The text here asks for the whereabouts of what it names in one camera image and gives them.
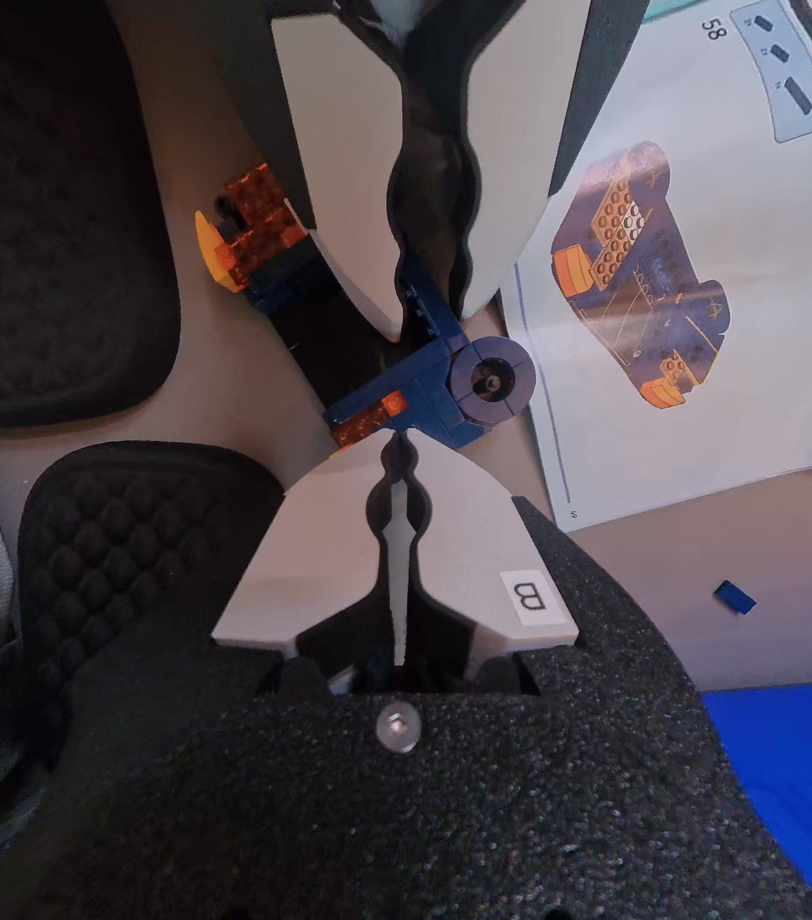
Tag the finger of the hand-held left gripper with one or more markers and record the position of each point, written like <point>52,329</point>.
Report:
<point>341,158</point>
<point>521,144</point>

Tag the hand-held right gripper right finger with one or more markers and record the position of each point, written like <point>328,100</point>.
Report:
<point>477,560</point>

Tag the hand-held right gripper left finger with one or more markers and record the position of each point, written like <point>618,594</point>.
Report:
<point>298,568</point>

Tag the blue orange brick model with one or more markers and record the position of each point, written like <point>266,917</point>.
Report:
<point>424,374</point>

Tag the blue plastic bin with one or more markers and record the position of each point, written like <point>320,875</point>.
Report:
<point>794,776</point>

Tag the black bumpy cushion pad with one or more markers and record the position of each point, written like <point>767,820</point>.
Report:
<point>125,539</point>

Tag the dark blue tile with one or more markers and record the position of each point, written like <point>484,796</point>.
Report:
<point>734,598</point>

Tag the open instruction booklet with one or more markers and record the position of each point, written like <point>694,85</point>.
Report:
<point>736,431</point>

